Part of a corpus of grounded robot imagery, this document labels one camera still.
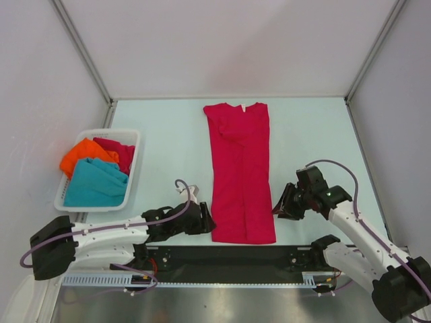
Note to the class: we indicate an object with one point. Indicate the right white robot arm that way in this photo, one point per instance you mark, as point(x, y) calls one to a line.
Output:
point(399, 285)

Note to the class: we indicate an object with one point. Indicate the teal t shirt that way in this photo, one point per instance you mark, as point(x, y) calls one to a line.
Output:
point(96, 183)

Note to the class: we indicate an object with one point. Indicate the aluminium corner post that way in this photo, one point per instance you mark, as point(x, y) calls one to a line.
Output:
point(82, 51)
point(384, 32)

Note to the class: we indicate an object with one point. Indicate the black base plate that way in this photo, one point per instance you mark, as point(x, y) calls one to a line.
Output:
point(229, 264)

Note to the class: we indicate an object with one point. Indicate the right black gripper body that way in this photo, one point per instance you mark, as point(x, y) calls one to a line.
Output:
point(301, 200)

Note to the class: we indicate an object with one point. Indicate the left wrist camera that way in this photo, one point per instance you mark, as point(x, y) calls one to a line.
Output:
point(189, 193)

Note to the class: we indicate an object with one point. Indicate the white cable duct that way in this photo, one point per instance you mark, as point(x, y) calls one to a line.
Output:
point(317, 279)
point(107, 280)

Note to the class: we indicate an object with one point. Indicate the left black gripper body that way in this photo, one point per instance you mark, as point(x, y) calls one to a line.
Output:
point(200, 225)

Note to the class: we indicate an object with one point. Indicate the left aluminium corner post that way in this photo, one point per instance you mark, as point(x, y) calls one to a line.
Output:
point(82, 51)

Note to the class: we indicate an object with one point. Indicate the right white cable duct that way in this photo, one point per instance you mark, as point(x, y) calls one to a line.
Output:
point(317, 279)

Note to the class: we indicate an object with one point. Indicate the orange t shirt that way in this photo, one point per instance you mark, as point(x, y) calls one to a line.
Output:
point(86, 148)

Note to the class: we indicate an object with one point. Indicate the magenta t shirt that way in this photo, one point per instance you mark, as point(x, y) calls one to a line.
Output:
point(241, 201)

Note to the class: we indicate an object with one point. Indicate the right aluminium corner post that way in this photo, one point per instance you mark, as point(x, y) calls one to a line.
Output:
point(384, 32)

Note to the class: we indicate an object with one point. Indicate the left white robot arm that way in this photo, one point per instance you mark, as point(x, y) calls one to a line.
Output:
point(62, 245)

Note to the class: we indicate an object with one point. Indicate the left white cable duct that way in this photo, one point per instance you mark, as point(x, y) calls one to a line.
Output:
point(107, 280)

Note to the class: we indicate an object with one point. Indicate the red t shirt in basket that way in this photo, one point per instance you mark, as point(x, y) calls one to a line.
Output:
point(125, 152)

